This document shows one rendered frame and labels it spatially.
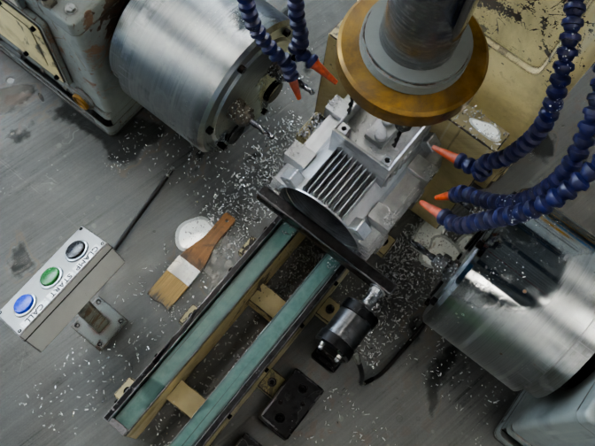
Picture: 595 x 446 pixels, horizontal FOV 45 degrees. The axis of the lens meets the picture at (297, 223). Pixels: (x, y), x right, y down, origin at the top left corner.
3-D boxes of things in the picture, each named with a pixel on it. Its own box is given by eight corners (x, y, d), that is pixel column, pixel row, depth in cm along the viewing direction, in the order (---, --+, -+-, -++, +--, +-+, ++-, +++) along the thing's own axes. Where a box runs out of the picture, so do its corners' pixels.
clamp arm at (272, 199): (397, 287, 110) (266, 187, 114) (400, 281, 107) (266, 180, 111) (383, 304, 109) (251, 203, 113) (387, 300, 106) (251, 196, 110)
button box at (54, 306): (100, 243, 109) (81, 222, 105) (127, 261, 105) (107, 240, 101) (17, 331, 104) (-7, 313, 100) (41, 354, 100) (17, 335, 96)
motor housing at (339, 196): (339, 124, 127) (354, 66, 109) (427, 188, 124) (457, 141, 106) (267, 206, 122) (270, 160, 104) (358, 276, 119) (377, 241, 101)
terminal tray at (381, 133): (372, 95, 112) (380, 71, 105) (428, 134, 111) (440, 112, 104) (325, 149, 109) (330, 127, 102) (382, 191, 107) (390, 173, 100)
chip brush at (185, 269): (220, 208, 134) (220, 207, 133) (242, 225, 133) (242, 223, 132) (146, 294, 128) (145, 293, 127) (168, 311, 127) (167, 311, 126)
